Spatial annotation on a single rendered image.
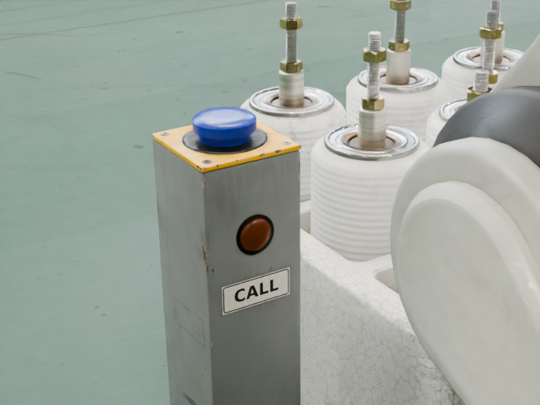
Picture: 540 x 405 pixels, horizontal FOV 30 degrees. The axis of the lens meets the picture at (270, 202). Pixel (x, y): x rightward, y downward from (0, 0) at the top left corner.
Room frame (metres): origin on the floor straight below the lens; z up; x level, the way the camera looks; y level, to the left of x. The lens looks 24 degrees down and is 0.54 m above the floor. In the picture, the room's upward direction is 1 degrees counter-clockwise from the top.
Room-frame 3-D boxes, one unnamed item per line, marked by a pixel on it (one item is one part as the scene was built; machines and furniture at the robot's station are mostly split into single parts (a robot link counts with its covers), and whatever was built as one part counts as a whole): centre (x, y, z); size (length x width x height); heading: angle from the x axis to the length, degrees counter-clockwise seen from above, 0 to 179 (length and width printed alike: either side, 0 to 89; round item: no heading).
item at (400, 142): (0.75, -0.08, 0.25); 0.08 x 0.08 x 0.01
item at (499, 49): (0.97, -0.22, 0.26); 0.02 x 0.02 x 0.03
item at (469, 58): (0.97, -0.22, 0.25); 0.08 x 0.08 x 0.01
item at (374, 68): (0.75, -0.08, 0.30); 0.01 x 0.01 x 0.08
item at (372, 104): (0.75, -0.08, 0.29); 0.02 x 0.02 x 0.01; 62
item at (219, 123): (0.59, 0.03, 0.32); 0.04 x 0.04 x 0.02
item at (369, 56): (0.75, -0.08, 0.32); 0.02 x 0.02 x 0.01; 62
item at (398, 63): (0.91, -0.12, 0.26); 0.02 x 0.02 x 0.03
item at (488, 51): (0.81, -0.18, 0.30); 0.01 x 0.01 x 0.08
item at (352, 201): (0.75, -0.08, 0.16); 0.10 x 0.10 x 0.18
